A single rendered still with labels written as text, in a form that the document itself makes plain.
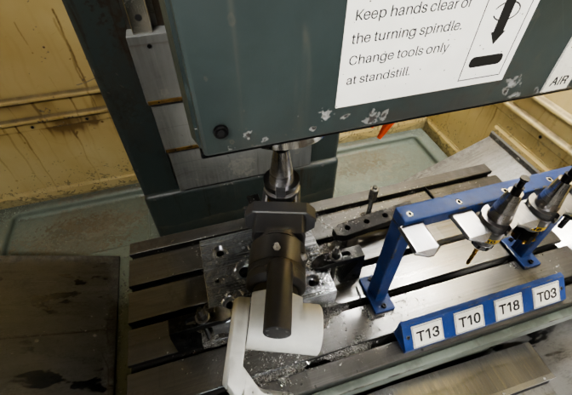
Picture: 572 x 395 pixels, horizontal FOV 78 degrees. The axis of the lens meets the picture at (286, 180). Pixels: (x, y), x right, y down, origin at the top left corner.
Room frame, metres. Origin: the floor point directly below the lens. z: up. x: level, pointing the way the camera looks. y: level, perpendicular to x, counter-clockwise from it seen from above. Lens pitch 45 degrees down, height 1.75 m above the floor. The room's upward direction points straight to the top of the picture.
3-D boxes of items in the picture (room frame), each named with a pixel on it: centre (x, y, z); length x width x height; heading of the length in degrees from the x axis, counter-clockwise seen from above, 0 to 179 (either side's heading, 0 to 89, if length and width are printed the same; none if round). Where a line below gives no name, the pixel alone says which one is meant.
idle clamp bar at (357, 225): (0.63, -0.25, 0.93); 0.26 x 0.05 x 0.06; 111
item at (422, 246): (0.38, -0.25, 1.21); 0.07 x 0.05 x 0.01; 16
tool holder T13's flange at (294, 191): (0.44, 0.01, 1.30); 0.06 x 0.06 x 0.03
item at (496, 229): (0.42, -0.40, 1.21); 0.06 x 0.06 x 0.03
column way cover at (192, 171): (0.86, 0.13, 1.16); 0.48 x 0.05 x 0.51; 106
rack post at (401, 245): (0.43, -0.23, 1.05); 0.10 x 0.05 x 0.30; 16
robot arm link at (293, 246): (0.34, 0.01, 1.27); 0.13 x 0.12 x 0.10; 88
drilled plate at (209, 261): (0.46, 0.05, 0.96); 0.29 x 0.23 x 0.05; 106
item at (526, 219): (0.44, -0.46, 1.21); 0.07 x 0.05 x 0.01; 16
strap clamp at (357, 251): (0.47, -0.13, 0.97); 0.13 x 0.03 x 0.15; 106
